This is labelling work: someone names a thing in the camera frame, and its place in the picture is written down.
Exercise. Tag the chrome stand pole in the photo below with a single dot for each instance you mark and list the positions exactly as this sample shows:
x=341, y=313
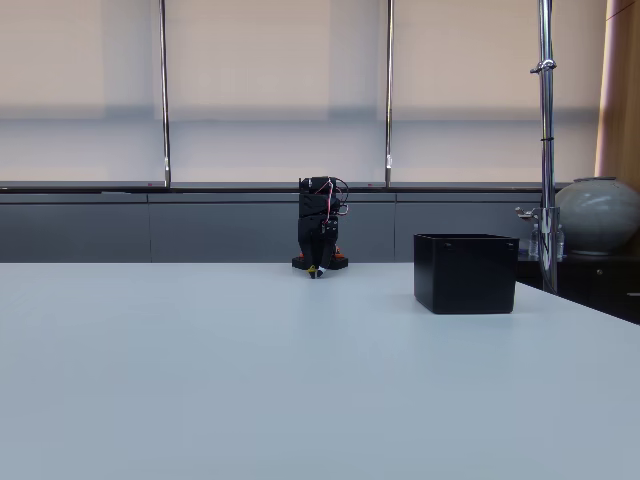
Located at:
x=547, y=150

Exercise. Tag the dark wooden sideboard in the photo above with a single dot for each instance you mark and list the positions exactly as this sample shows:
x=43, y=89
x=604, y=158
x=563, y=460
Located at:
x=600, y=285

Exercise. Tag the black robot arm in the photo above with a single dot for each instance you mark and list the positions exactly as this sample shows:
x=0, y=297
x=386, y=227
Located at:
x=315, y=200

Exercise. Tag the clear water bottle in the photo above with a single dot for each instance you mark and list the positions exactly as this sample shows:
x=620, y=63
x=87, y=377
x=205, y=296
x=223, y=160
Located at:
x=534, y=242
x=560, y=242

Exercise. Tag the black open box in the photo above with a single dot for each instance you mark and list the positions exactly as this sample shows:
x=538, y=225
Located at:
x=465, y=275

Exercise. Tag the metal window mullion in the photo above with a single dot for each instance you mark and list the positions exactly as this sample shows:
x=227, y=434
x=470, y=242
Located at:
x=389, y=100
x=165, y=100

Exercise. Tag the chrome pole clamp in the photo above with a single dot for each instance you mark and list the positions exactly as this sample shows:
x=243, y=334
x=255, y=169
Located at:
x=542, y=66

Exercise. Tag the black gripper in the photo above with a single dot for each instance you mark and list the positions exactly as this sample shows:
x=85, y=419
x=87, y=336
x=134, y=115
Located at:
x=311, y=231

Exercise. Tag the grey window sill cabinet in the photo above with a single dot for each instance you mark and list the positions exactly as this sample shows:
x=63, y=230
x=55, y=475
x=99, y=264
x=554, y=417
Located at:
x=200, y=225

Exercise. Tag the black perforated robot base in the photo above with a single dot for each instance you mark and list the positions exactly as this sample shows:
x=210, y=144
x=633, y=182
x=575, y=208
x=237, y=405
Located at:
x=340, y=263

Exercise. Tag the silver wing clamp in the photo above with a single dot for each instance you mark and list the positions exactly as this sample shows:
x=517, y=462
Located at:
x=530, y=213

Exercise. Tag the beige roller blind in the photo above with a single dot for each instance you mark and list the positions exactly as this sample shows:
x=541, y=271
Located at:
x=80, y=90
x=465, y=90
x=277, y=90

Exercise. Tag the brown wooden wall panel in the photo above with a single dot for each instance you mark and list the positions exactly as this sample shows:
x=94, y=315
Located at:
x=620, y=90

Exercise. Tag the grey round ceramic vase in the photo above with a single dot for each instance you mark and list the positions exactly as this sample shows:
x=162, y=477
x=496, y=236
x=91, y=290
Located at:
x=597, y=215

